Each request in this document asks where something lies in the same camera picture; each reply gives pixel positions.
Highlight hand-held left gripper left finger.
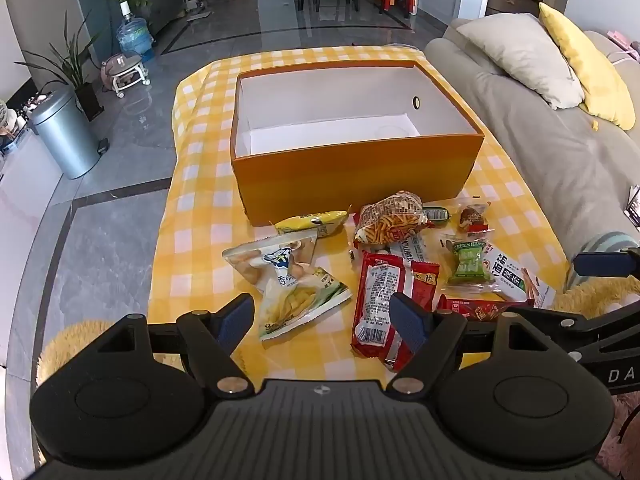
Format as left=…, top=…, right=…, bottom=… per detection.
left=97, top=292, right=256, bottom=396

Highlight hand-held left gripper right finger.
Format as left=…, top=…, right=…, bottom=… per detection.
left=388, top=292, right=547, bottom=396

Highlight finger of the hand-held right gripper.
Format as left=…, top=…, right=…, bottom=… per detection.
left=514, top=307, right=604, bottom=337
left=573, top=247, right=640, bottom=278

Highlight large red snack packet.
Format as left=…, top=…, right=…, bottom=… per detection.
left=350, top=251, right=441, bottom=373

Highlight white spicy strip packet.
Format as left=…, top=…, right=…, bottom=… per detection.
left=479, top=242, right=557, bottom=311

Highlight red chocolate stick packet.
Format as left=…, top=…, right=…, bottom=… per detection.
left=435, top=296, right=526, bottom=323

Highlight yellow chip snack packet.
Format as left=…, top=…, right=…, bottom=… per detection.
left=259, top=265, right=352, bottom=343

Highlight white bun snack packet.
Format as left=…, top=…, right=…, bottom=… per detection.
left=222, top=230, right=321, bottom=292

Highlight white printed snack packet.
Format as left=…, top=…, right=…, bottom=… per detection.
left=387, top=237, right=437, bottom=267

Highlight green candy packet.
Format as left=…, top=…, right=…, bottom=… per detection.
left=440, top=240, right=489, bottom=287

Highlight net patterned orange snack packet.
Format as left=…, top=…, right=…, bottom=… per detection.
left=354, top=190, right=432, bottom=252

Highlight brown small candy packet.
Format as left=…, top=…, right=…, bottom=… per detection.
left=457, top=202, right=494, bottom=234

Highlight yellow green snack packet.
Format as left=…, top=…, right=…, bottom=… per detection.
left=272, top=210, right=351, bottom=239

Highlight orange cardboard box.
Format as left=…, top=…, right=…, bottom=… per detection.
left=229, top=59, right=486, bottom=228

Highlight pink fluffy rug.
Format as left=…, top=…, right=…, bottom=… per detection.
left=595, top=390, right=640, bottom=480

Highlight yellow checkered tablecloth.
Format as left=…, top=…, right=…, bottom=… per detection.
left=147, top=45, right=571, bottom=391

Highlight grey sofa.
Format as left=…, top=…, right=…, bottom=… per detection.
left=425, top=17, right=640, bottom=292

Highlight yellow pillow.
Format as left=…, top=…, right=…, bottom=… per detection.
left=539, top=2, right=637, bottom=131

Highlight beige pillow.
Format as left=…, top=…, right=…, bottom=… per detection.
left=456, top=14, right=586, bottom=110

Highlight pink item on sofa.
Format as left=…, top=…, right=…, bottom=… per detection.
left=607, top=30, right=640, bottom=67

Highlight grey metal trash can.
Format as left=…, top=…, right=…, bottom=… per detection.
left=29, top=87, right=112, bottom=181

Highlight small wheeled stool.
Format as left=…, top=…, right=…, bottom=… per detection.
left=100, top=52, right=151, bottom=100

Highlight potted long-leaf plant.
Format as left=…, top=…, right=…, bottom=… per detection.
left=15, top=12, right=106, bottom=121

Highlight colourful stuffed toys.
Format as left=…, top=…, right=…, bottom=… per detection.
left=0, top=94, right=37, bottom=155

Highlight blue water jug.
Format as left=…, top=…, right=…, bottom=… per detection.
left=116, top=1, right=153, bottom=65

